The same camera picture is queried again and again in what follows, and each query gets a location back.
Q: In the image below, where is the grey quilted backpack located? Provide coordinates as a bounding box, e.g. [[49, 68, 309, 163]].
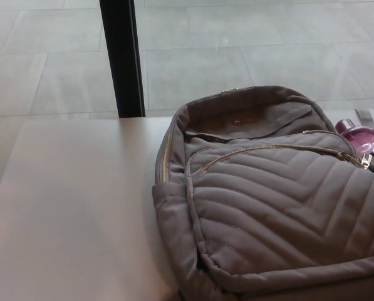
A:
[[151, 84, 374, 301]]

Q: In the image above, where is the pink transparent bottle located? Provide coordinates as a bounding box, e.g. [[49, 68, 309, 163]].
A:
[[335, 118, 374, 155]]

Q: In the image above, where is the black window frame post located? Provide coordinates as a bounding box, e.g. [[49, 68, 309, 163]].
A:
[[98, 0, 146, 119]]

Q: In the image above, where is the grey webbing strap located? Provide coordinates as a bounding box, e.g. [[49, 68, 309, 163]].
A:
[[353, 108, 374, 133]]

